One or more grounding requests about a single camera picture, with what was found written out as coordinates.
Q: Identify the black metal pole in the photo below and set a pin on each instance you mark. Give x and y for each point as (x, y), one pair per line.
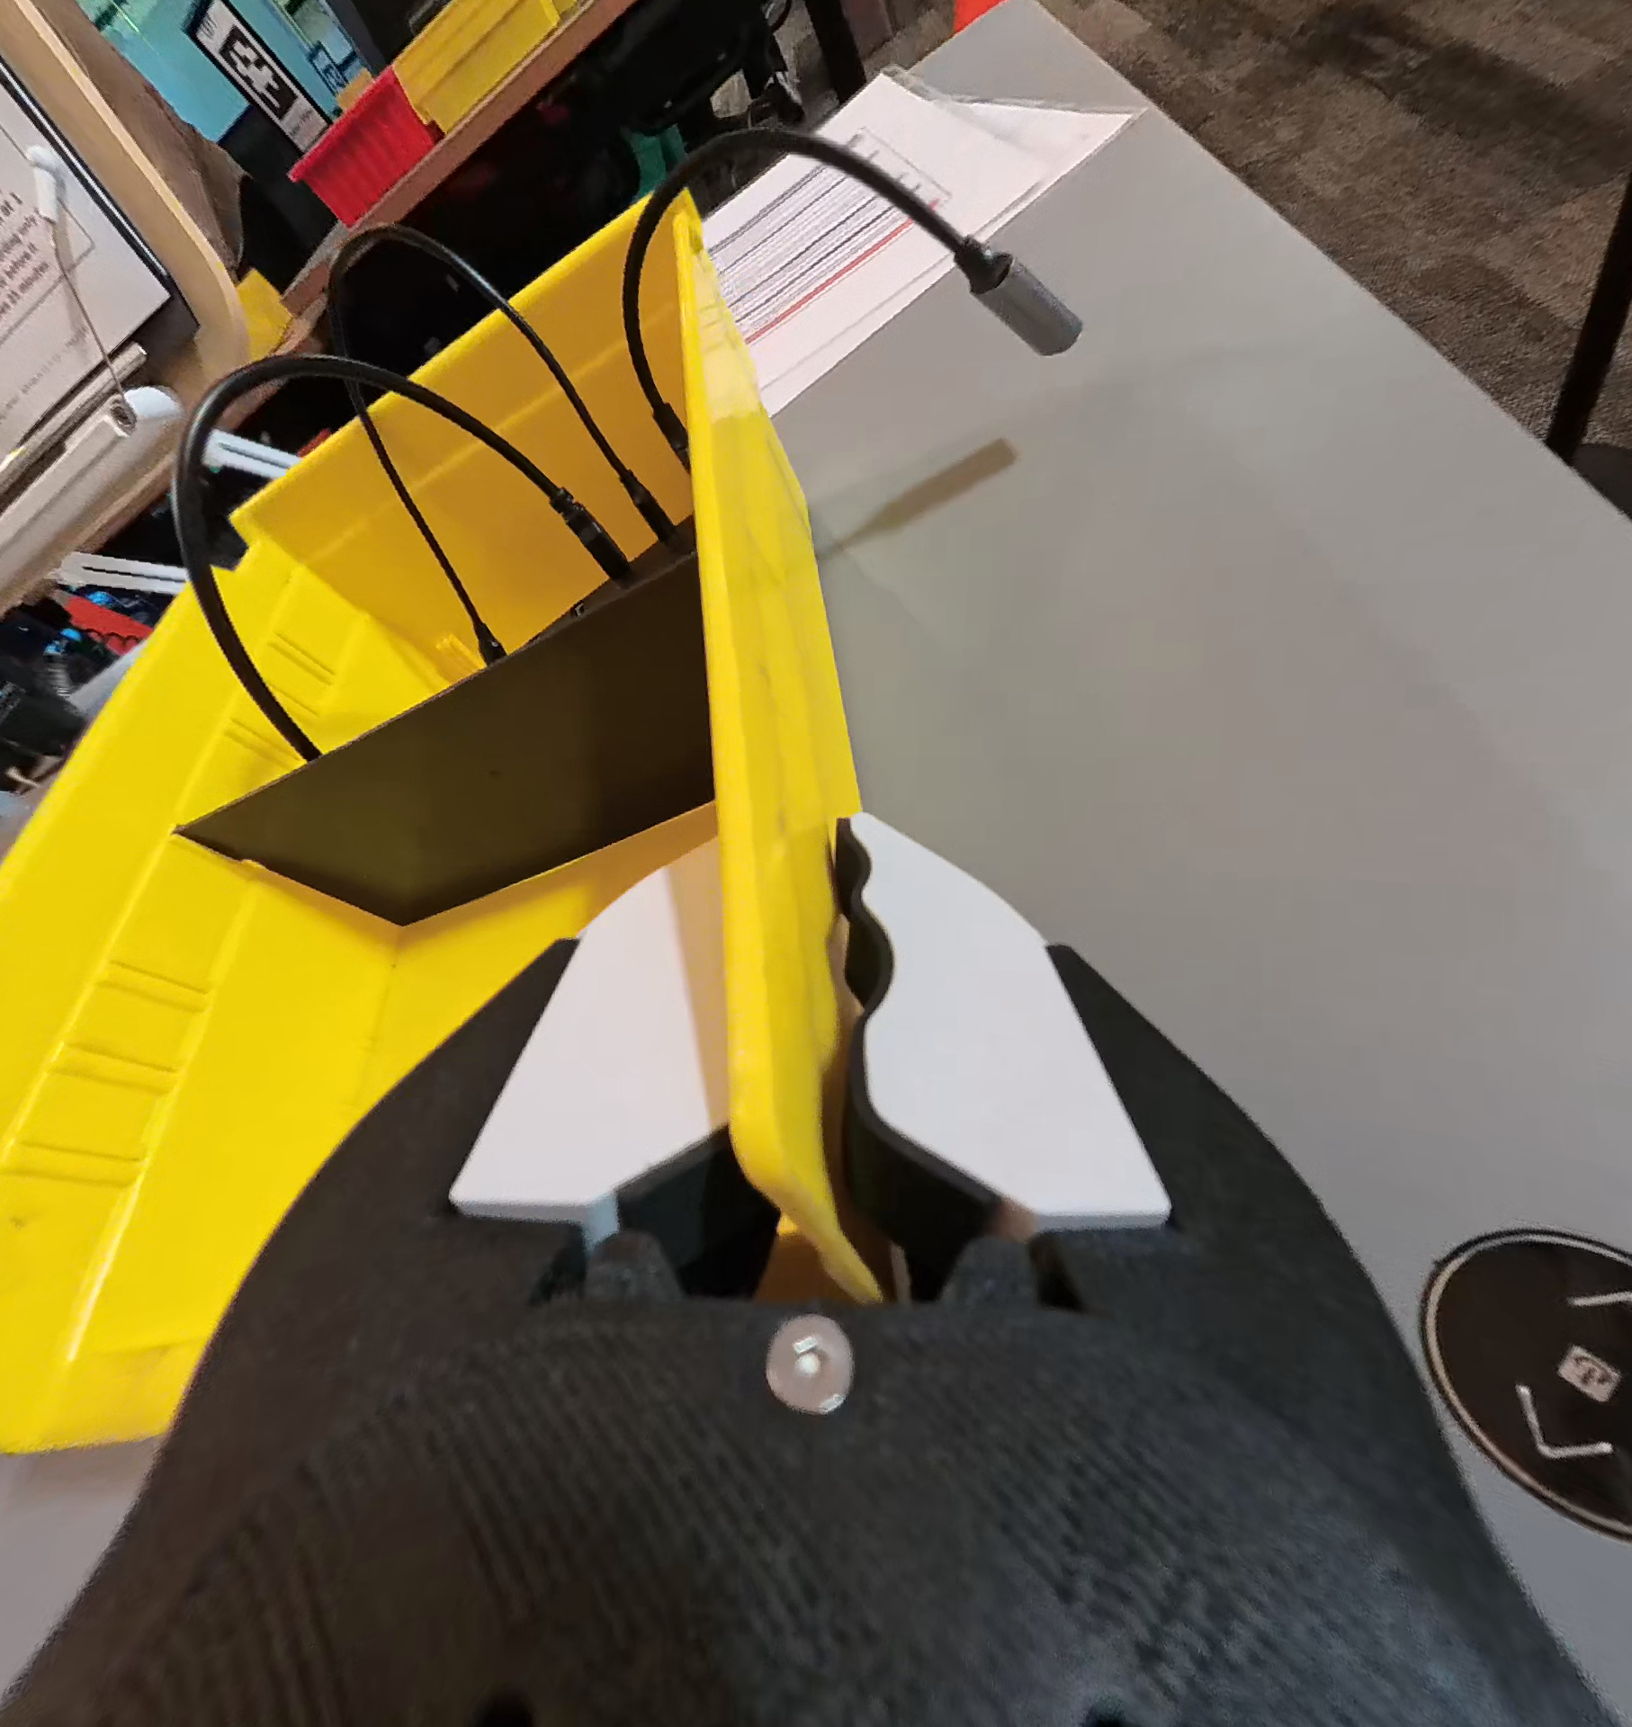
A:
(1605, 310)

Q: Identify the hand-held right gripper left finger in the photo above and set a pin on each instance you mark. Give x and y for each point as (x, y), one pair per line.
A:
(600, 1078)

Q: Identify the printed paper sheet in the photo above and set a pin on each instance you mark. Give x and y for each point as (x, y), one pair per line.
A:
(896, 189)

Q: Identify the illustrated instruction sheet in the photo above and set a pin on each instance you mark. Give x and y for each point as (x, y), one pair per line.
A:
(32, 271)

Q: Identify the black usb hub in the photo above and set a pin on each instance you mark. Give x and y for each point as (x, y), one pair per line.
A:
(492, 795)

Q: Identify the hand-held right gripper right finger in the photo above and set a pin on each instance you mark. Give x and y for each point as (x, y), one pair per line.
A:
(1004, 1078)

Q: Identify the wooden document stand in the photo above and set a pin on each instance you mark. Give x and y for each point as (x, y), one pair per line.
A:
(155, 174)

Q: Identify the yellow plastic bin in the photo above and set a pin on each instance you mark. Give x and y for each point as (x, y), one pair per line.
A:
(223, 1078)

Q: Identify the round black desk controller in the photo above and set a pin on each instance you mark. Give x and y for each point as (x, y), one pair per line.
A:
(1506, 1348)

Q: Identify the red storage bin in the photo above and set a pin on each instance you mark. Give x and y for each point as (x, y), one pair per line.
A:
(371, 149)

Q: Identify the black white fiducial tag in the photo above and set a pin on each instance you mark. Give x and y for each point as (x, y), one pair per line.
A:
(257, 59)

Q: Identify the small yellow storage bin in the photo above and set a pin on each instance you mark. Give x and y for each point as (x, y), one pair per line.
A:
(480, 59)

